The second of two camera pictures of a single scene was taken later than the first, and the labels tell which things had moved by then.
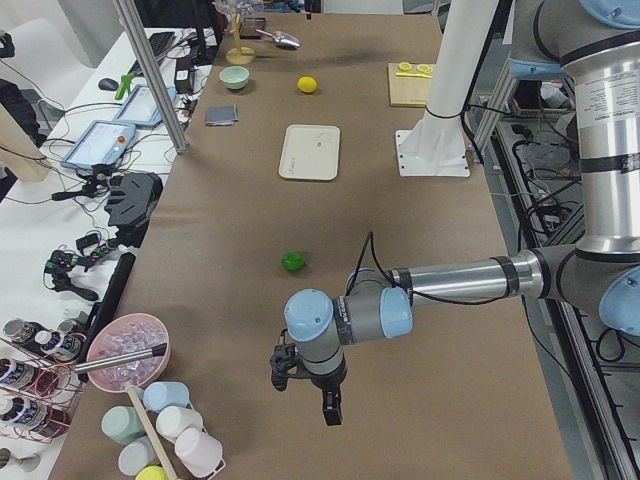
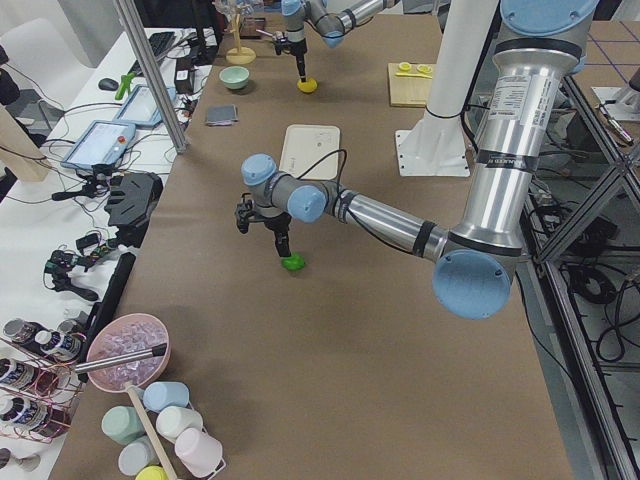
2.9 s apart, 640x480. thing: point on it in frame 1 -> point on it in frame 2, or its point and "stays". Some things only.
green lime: [293, 261] stays
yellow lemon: [307, 84] stays
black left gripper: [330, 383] -> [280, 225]
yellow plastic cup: [152, 472] stays
